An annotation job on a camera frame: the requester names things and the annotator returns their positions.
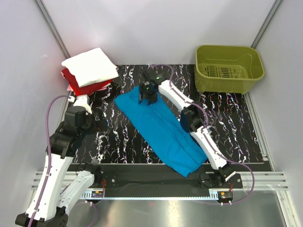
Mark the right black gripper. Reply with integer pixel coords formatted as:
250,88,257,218
139,84,158,105

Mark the blue t-shirt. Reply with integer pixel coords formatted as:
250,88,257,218
115,87,207,177

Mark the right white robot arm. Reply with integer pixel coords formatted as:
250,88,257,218
139,79,236,188

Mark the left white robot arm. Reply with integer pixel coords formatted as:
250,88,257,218
15,106,102,227

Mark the folded red t-shirt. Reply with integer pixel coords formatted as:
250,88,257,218
61,68,113,96

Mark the folded pink t-shirt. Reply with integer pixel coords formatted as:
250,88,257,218
67,85,73,91

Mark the folded white t-shirt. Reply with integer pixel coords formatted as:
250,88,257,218
62,47,118,87

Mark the olive green plastic basket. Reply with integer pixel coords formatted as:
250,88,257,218
194,45,265,94

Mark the black marble pattern mat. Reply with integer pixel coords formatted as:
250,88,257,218
46,64,265,165

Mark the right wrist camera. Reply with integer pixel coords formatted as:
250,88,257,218
143,68,167,83

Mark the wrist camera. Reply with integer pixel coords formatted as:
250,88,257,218
73,95,92,114
143,68,167,83

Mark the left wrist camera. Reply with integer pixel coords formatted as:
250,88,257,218
73,95,92,114

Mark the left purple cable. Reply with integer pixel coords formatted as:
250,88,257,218
27,95,99,227

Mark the left corner aluminium post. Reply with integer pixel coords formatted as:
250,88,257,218
33,0,70,59

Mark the corner aluminium post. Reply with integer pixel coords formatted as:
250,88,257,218
33,0,70,59
250,0,284,49

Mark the right corner aluminium post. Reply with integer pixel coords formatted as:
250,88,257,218
250,0,284,49

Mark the aluminium frame rail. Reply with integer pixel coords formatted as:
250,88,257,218
31,172,290,201

